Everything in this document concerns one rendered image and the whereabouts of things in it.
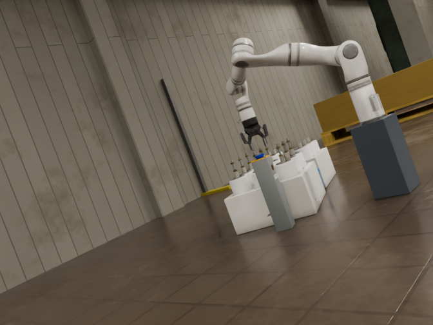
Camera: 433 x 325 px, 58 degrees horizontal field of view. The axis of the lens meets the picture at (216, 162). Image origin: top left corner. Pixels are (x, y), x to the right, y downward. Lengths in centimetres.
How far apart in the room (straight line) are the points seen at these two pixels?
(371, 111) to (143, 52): 311
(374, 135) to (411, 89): 293
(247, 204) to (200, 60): 324
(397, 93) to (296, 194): 294
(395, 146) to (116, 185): 264
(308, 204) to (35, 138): 242
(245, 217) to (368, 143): 64
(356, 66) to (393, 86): 291
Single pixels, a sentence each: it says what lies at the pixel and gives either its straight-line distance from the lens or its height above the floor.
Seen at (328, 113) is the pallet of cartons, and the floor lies 35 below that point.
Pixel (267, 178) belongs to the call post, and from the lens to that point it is 164.
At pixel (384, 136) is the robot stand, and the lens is 162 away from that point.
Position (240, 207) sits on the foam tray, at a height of 12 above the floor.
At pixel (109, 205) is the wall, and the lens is 364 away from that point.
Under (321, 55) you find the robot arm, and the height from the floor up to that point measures 62.
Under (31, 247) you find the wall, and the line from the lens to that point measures 337.
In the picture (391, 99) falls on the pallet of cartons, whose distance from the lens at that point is 456.
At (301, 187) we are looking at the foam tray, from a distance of 175.
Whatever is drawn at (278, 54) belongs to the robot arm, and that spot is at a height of 68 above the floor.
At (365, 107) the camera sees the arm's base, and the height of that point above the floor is 36.
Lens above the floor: 41
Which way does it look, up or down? 2 degrees down
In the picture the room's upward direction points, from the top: 21 degrees counter-clockwise
